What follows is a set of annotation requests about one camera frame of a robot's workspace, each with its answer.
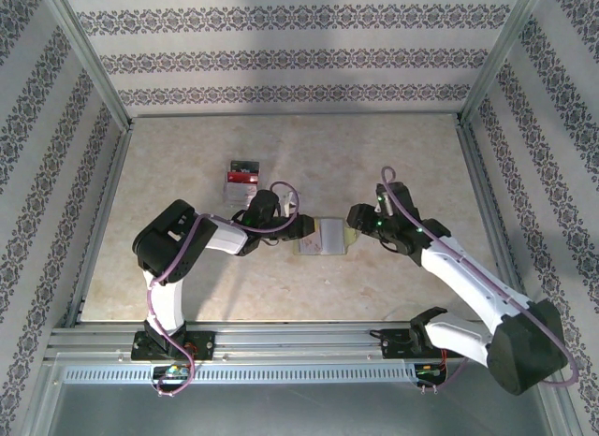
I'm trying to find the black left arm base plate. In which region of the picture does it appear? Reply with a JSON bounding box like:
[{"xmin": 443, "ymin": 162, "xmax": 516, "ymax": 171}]
[{"xmin": 130, "ymin": 330, "xmax": 216, "ymax": 362}]

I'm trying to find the small circuit board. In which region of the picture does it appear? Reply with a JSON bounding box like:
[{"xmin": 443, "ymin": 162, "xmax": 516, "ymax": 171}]
[
  {"xmin": 414, "ymin": 362, "xmax": 449, "ymax": 385},
  {"xmin": 150, "ymin": 363, "xmax": 192, "ymax": 386}
]

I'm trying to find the slotted grey cable duct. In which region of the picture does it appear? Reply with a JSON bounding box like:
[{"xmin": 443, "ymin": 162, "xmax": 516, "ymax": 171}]
[{"xmin": 62, "ymin": 363, "xmax": 418, "ymax": 385}]

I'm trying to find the aluminium frame post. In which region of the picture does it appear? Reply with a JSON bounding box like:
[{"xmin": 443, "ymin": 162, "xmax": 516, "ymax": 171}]
[
  {"xmin": 458, "ymin": 0, "xmax": 551, "ymax": 128},
  {"xmin": 36, "ymin": 0, "xmax": 136, "ymax": 134}
]

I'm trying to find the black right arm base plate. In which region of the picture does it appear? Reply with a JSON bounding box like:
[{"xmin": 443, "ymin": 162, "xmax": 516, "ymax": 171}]
[{"xmin": 381, "ymin": 327, "xmax": 467, "ymax": 361}]

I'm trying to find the olive green card holder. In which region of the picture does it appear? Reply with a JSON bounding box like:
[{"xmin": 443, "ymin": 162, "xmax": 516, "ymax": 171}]
[{"xmin": 292, "ymin": 214, "xmax": 360, "ymax": 258}]

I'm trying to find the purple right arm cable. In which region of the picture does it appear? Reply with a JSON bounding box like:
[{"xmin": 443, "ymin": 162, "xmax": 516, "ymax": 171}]
[{"xmin": 381, "ymin": 166, "xmax": 580, "ymax": 394}]

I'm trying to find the grey sheet metal shelf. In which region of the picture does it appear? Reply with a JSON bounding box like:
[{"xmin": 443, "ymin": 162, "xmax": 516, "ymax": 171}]
[{"xmin": 27, "ymin": 354, "xmax": 575, "ymax": 436}]

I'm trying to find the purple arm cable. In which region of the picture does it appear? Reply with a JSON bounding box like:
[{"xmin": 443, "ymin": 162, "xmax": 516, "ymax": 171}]
[
  {"xmin": 145, "ymin": 180, "xmax": 301, "ymax": 398},
  {"xmin": 381, "ymin": 166, "xmax": 580, "ymax": 394}
]

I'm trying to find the aluminium table edge rail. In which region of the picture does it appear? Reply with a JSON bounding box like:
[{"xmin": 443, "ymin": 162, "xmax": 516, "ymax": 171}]
[
  {"xmin": 128, "ymin": 109, "xmax": 462, "ymax": 121},
  {"xmin": 456, "ymin": 122, "xmax": 537, "ymax": 327},
  {"xmin": 64, "ymin": 124, "xmax": 137, "ymax": 329}
]

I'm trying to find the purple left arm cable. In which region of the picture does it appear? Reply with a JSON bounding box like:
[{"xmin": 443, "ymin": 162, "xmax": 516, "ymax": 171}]
[{"xmin": 145, "ymin": 180, "xmax": 301, "ymax": 398}]

